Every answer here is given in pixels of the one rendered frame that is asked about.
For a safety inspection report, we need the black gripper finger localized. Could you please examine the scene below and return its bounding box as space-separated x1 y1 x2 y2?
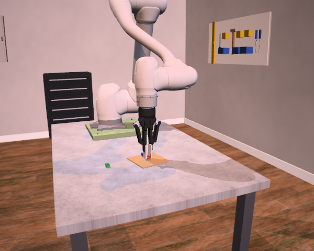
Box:
133 121 148 159
148 120 161 158

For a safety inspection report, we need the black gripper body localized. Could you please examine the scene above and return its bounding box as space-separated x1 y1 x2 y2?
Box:
138 107 156 128

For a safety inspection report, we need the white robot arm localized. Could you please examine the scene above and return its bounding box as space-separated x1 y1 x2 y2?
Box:
90 0 197 131

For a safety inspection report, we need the orange flat mat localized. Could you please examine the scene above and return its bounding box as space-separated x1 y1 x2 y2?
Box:
127 153 169 168

